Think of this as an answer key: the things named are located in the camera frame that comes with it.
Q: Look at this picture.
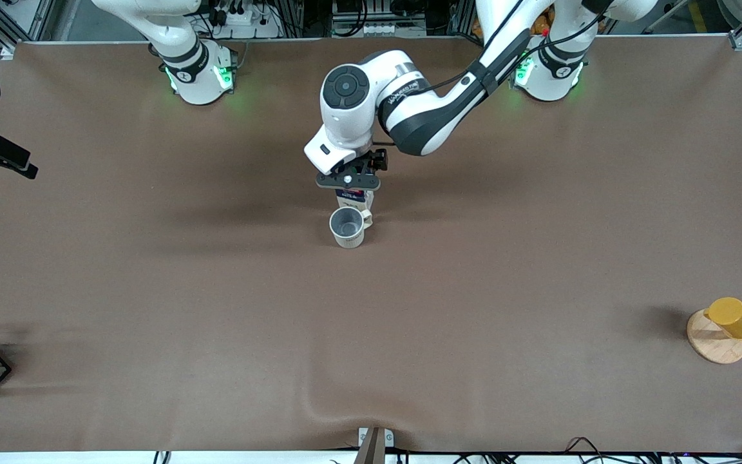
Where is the wooden mug stand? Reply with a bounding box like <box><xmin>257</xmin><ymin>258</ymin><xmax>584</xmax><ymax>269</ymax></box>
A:
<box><xmin>687</xmin><ymin>308</ymin><xmax>742</xmax><ymax>365</ymax></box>

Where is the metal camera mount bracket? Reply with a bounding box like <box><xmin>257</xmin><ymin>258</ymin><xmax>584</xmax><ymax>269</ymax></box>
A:
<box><xmin>353</xmin><ymin>427</ymin><xmax>395</xmax><ymax>464</ymax></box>

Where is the white power strip with plugs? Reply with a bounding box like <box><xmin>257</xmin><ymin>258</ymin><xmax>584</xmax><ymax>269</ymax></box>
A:
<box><xmin>207</xmin><ymin>0</ymin><xmax>281</xmax><ymax>39</ymax></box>

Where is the beige mug grey inside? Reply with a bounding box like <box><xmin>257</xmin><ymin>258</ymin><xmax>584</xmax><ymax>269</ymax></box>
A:
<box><xmin>329</xmin><ymin>206</ymin><xmax>374</xmax><ymax>249</ymax></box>

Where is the black electronics box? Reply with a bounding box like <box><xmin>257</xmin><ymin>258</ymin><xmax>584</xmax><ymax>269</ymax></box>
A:
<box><xmin>332</xmin><ymin>0</ymin><xmax>410</xmax><ymax>19</ymax></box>

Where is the blue milk carton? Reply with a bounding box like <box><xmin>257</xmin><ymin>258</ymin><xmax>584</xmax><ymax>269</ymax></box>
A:
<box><xmin>336</xmin><ymin>189</ymin><xmax>375</xmax><ymax>213</ymax></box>

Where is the small white power strip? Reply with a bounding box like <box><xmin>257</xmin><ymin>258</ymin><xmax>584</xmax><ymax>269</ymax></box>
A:
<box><xmin>355</xmin><ymin>21</ymin><xmax>405</xmax><ymax>37</ymax></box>

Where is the aluminium frame post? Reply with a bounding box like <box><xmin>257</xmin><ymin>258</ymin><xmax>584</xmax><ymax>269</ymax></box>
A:
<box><xmin>281</xmin><ymin>0</ymin><xmax>305</xmax><ymax>37</ymax></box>
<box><xmin>450</xmin><ymin>0</ymin><xmax>476</xmax><ymax>37</ymax></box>

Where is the yellow plastic cup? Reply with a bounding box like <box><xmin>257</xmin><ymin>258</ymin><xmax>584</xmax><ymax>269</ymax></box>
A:
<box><xmin>705</xmin><ymin>296</ymin><xmax>742</xmax><ymax>340</ymax></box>

